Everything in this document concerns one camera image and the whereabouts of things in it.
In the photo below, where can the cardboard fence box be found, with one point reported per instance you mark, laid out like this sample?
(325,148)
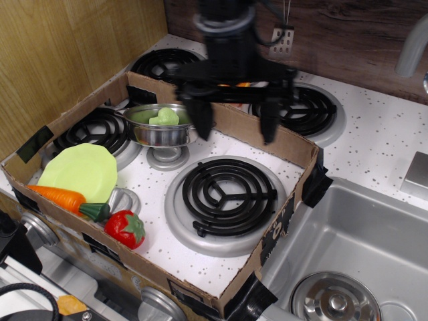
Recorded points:
(204,284)

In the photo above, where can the grey faucet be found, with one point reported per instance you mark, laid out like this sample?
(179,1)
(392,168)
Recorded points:
(413,49)

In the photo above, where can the silver oven dial left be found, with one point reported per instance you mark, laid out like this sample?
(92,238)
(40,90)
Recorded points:
(38,233)

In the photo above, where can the light green plastic plate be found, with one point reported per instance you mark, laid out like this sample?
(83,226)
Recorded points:
(88,169)

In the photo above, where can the orange toy carrot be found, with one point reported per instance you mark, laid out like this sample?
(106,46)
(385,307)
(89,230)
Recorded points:
(74,202)

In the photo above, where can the hanging silver spatula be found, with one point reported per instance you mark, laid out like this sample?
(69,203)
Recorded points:
(282,36)

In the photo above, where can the front right black burner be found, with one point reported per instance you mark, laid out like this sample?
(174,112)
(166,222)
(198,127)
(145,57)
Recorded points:
(228,197)

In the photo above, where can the steel sink basin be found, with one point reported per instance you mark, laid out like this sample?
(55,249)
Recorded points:
(373,238)

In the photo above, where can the small steel pot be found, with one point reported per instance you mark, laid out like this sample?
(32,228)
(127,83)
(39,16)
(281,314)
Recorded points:
(139,130)

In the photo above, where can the front left black burner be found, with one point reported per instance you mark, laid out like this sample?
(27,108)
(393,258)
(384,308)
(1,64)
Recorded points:
(101,127)

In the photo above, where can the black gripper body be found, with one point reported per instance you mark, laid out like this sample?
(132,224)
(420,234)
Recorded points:
(233,57)

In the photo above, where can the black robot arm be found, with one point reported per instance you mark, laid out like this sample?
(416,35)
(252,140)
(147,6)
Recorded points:
(225,16)

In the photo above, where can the silver oven dial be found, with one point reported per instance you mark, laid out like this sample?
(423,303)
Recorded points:
(38,233)
(158,307)

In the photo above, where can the grey stove knob front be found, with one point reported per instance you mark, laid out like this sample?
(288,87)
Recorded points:
(124,199)

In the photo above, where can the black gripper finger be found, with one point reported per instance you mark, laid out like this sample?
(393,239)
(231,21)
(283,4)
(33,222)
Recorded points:
(269,120)
(201,115)

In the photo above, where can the silver oven dial right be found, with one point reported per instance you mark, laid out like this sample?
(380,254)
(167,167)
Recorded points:
(158,307)

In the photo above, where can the grey stove knob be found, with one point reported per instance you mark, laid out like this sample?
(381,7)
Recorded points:
(168,159)
(124,199)

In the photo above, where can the back left black burner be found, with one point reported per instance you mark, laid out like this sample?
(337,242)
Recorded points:
(157,64)

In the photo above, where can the red toy strawberry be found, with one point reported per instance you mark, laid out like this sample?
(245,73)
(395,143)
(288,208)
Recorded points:
(127,228)

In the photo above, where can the small orange yellow object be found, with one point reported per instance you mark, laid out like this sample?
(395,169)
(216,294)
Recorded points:
(68,304)

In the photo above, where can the grey stove knob centre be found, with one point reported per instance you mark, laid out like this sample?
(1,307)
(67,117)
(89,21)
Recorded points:
(168,159)

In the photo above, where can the green toy broccoli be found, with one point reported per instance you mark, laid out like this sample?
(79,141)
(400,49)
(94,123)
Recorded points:
(166,117)

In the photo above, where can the steel pot lid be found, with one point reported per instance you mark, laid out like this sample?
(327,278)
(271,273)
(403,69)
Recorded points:
(333,296)

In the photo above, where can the orange toy fruit half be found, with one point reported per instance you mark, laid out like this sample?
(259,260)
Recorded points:
(238,85)

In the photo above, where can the black clamp block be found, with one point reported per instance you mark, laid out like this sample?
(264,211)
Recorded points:
(15,244)

